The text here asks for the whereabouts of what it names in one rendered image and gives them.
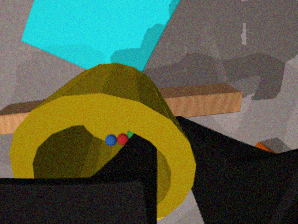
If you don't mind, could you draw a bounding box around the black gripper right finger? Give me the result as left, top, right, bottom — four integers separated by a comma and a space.
176, 116, 298, 224

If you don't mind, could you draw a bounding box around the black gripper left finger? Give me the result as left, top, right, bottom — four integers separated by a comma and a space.
0, 133, 157, 224

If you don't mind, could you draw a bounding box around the red marble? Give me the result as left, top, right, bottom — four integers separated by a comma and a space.
117, 133, 129, 145

